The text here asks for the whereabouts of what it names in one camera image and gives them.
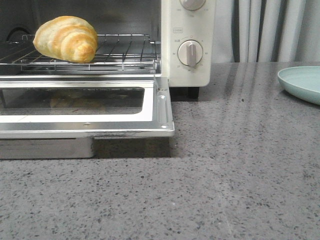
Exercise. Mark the black oven foot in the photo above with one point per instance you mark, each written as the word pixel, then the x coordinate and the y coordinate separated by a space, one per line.
pixel 193 92

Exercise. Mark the lower timer knob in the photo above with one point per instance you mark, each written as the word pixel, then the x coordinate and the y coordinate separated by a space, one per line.
pixel 190 53

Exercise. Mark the cream white toaster oven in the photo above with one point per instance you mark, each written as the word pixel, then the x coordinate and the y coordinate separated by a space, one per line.
pixel 165 21

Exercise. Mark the metal wire oven rack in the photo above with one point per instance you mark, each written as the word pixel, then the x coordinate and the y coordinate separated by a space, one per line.
pixel 116 54

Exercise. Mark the mint green plate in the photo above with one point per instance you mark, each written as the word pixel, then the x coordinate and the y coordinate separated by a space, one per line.
pixel 302 82

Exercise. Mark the golden croissant bread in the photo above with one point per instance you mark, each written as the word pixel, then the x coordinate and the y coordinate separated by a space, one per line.
pixel 67 38

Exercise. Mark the grey white curtain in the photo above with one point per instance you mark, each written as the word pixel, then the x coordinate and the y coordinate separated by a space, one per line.
pixel 247 31

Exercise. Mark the glass oven door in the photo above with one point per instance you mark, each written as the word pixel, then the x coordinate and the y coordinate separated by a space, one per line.
pixel 60 116

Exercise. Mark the upper temperature knob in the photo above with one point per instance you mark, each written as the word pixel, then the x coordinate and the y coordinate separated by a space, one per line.
pixel 192 5

